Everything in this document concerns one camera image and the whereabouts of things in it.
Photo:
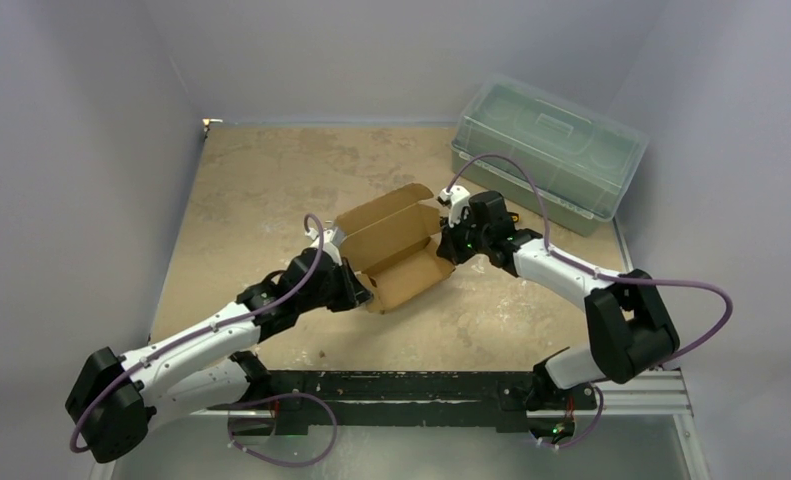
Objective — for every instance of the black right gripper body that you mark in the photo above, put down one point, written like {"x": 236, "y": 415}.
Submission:
{"x": 450, "y": 241}

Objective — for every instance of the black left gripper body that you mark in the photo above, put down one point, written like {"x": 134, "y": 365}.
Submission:
{"x": 336, "y": 292}

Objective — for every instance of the brown cardboard box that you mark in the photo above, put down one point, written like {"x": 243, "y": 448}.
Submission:
{"x": 390, "y": 245}

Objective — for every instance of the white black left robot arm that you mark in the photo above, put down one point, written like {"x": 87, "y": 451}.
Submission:
{"x": 118, "y": 399}

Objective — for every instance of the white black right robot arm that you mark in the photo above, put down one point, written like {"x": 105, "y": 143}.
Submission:
{"x": 628, "y": 326}

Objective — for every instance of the clear plastic storage box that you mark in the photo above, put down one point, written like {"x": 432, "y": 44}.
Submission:
{"x": 581, "y": 158}

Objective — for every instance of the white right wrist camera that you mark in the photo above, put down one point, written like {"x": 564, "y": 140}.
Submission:
{"x": 456, "y": 199}

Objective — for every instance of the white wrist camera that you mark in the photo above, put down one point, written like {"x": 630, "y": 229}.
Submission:
{"x": 456, "y": 199}
{"x": 331, "y": 239}

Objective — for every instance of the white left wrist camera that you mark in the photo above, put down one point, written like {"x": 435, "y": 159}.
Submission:
{"x": 331, "y": 239}

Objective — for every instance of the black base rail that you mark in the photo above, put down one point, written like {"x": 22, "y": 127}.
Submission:
{"x": 506, "y": 401}

